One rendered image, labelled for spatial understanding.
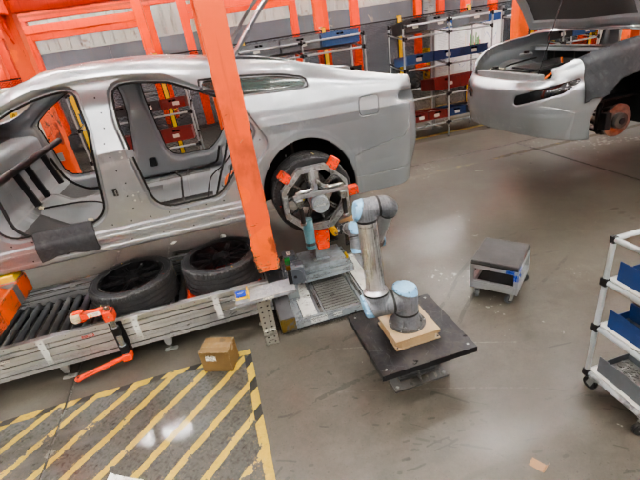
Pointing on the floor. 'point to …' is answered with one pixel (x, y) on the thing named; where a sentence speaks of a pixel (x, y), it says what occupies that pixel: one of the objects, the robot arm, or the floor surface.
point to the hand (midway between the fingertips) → (340, 232)
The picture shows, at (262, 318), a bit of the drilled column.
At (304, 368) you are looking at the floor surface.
